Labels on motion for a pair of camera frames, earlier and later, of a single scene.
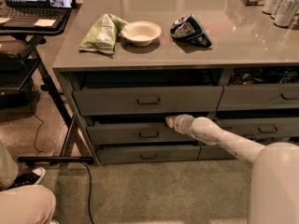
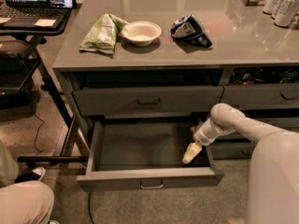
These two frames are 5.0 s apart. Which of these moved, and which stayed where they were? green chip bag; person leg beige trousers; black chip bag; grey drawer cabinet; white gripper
Moved: white gripper
Stayed: green chip bag; grey drawer cabinet; person leg beige trousers; black chip bag
